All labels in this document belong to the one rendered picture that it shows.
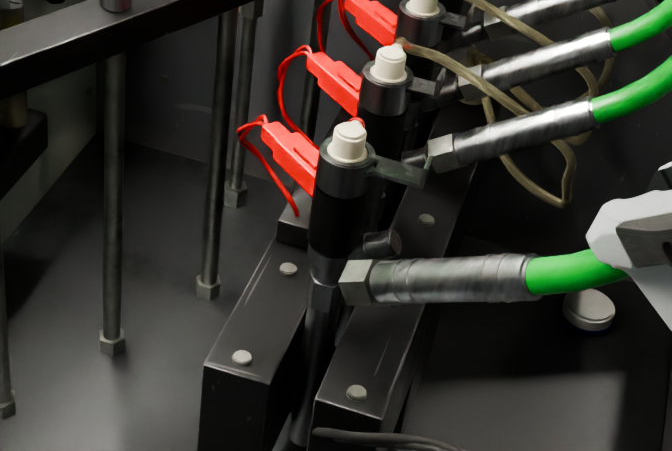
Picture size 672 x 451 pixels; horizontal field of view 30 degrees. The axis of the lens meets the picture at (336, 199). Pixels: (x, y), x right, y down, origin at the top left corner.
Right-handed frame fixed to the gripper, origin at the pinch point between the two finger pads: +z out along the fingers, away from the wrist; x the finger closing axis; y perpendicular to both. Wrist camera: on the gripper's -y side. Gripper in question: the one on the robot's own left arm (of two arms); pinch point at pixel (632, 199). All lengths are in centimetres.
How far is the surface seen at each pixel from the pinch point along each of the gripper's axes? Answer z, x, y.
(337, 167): 19.6, -0.5, -5.0
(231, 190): 59, 8, -5
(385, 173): 19.1, 1.3, -3.6
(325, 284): 25.4, -1.8, 0.4
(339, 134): 19.3, 0.3, -6.3
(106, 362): 50, -9, 0
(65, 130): 63, 0, -16
